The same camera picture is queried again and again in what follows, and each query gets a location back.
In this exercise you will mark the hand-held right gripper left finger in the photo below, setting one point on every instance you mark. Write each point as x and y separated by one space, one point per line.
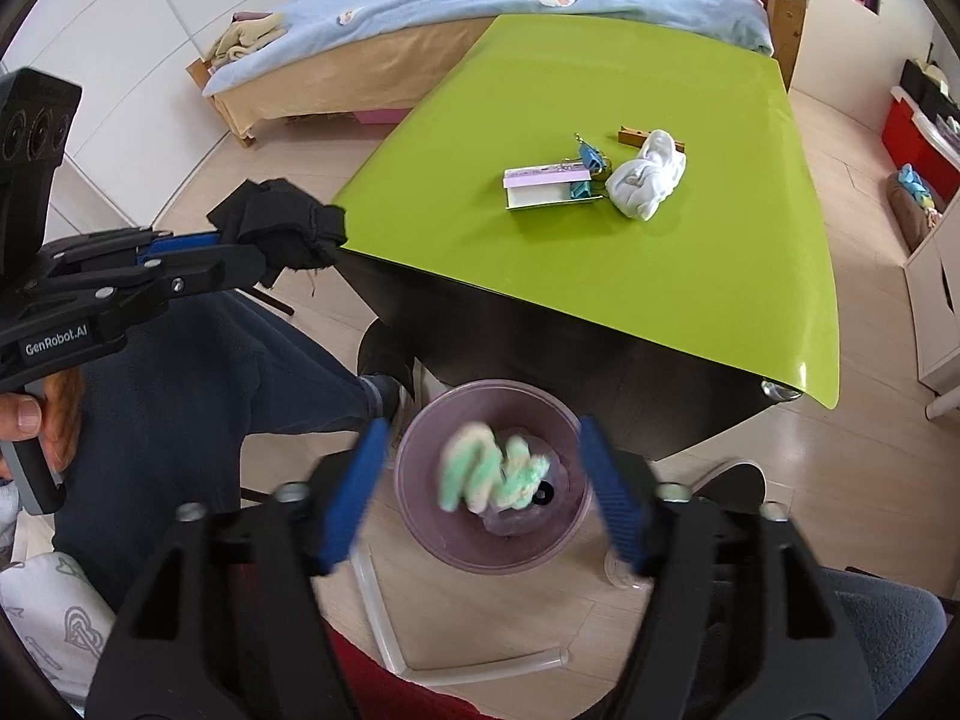
352 499

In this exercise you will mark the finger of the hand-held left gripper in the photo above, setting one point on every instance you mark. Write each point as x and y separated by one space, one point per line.
217 270
184 242

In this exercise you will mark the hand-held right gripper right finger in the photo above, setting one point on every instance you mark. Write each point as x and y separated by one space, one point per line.
615 502

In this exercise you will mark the black sock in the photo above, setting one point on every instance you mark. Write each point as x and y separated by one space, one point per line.
285 225

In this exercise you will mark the pink plastic waste bin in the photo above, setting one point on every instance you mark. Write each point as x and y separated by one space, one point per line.
465 540

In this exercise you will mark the green and white fuzzy sock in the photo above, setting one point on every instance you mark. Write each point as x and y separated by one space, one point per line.
480 476

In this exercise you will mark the small teal item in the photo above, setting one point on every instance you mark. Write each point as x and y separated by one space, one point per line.
581 190

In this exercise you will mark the purple and white box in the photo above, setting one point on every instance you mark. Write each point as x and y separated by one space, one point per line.
540 187

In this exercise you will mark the blue binder clip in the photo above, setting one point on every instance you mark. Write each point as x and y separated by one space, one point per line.
592 157

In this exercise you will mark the wooden clothespin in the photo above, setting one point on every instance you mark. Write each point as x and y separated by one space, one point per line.
632 136

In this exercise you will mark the person's left hand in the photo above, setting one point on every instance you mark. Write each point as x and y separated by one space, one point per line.
22 414

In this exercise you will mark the person's right shoe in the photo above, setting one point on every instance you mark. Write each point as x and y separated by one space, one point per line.
731 476

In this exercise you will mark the person's shoe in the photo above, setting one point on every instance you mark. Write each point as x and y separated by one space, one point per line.
390 371
731 476

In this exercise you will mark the white plastic tube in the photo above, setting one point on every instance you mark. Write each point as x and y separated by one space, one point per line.
382 615

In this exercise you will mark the person's left leg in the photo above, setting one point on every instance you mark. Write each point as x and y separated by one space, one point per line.
187 390

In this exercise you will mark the person's leg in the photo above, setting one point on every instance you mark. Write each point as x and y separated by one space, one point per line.
187 390
885 630

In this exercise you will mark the person's left shoe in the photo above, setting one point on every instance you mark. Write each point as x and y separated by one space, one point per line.
390 371

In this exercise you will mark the red cloth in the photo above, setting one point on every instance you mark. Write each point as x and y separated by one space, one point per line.
405 682

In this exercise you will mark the folded yellow blanket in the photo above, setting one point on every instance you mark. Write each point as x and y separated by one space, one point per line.
240 37

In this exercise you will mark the pink storage box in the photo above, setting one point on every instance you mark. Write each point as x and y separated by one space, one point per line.
375 116

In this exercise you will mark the wooden bed with beige skirt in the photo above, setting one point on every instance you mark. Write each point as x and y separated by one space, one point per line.
337 82

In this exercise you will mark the black table with green top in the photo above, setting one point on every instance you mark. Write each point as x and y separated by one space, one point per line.
600 277

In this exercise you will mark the person's right leg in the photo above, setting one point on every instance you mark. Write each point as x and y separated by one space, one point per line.
885 630

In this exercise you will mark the white heart print cloth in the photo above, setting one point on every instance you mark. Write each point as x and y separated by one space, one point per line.
52 615

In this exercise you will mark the white drawer cabinet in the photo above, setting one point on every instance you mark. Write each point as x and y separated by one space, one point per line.
937 300

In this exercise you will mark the brown floor cushion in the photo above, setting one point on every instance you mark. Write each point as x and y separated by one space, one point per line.
907 221

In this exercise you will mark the light blue soft toy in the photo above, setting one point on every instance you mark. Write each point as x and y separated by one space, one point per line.
916 184

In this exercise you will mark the red storage box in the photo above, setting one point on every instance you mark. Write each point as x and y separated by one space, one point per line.
907 135

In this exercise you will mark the black bags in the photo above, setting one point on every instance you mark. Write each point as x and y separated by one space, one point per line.
926 86

